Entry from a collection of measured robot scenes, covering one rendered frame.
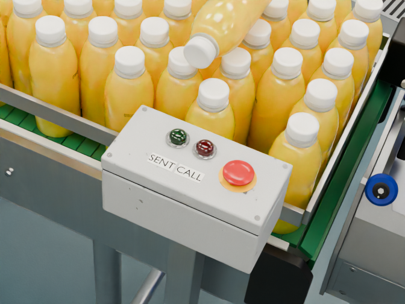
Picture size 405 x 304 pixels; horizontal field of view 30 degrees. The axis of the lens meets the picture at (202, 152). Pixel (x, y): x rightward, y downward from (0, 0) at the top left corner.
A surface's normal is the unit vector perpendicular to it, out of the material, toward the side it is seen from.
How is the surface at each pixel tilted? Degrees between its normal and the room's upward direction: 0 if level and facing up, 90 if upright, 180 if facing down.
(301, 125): 0
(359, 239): 70
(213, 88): 0
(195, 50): 90
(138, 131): 0
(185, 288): 90
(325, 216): 30
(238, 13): 41
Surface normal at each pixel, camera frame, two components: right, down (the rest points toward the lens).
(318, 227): 0.52, -0.38
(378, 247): -0.37, 0.40
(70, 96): 0.76, 0.53
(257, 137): -0.67, 0.52
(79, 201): -0.43, 0.65
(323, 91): 0.08, -0.66
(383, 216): -0.29, 0.11
